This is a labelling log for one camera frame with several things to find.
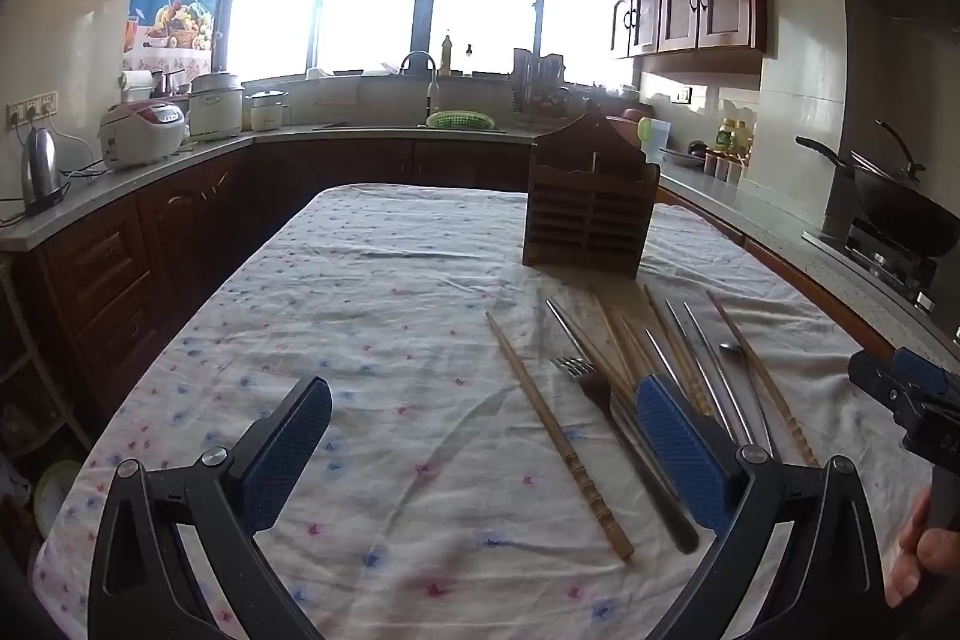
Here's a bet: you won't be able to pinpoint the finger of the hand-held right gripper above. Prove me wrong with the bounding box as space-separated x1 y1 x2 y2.
847 351 912 420
892 347 960 397

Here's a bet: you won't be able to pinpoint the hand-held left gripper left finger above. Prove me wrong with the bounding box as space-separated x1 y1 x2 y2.
88 376 333 640

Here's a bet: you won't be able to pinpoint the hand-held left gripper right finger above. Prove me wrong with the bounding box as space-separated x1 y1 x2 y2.
636 374 890 640

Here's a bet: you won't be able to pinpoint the steel fork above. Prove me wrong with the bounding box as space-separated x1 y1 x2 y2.
550 356 701 555

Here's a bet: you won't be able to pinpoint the bamboo chopstick with ridged end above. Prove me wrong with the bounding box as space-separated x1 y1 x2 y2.
485 311 635 561

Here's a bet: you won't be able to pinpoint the wooden slatted utensil holder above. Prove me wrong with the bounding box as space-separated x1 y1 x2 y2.
522 112 662 279

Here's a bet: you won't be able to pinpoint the dish rack with utensils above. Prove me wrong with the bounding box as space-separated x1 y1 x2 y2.
510 47 571 120

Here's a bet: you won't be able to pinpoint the person's right hand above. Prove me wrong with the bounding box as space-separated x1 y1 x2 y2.
885 486 960 607

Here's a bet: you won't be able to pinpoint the gas stove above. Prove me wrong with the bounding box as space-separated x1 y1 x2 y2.
802 218 960 322

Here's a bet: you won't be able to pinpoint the black wok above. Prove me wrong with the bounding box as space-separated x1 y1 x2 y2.
795 119 960 259

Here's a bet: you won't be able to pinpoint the white floral tablecloth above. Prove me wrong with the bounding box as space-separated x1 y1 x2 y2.
30 182 935 640

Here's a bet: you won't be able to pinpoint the yellow green round lid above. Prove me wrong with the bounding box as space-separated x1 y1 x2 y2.
34 460 85 536

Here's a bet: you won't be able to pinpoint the row of spice jars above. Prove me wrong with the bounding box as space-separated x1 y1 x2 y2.
703 151 743 185

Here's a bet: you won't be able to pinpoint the yellow cooking oil bottles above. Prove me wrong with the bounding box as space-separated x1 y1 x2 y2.
712 119 753 155

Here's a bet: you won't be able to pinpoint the white plastic jug green lid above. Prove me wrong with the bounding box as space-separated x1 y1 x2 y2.
637 117 671 160

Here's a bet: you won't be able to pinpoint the small white electric pot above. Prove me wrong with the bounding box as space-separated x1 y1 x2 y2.
247 89 292 133

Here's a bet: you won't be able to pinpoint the white and red rice cooker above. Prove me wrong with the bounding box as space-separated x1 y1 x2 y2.
100 100 186 170

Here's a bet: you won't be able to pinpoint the tall white rice cooker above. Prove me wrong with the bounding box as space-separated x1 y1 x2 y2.
187 72 245 142

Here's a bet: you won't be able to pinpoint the green plastic basket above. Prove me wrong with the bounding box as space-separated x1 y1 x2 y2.
426 110 497 131

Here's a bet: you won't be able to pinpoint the steel electric kettle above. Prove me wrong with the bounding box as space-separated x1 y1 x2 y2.
21 126 65 218

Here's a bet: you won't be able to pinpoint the steel kitchen faucet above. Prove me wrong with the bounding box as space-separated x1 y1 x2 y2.
400 50 440 121

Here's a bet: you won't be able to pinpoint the white wall socket strip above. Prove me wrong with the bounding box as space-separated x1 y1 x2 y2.
7 92 59 130

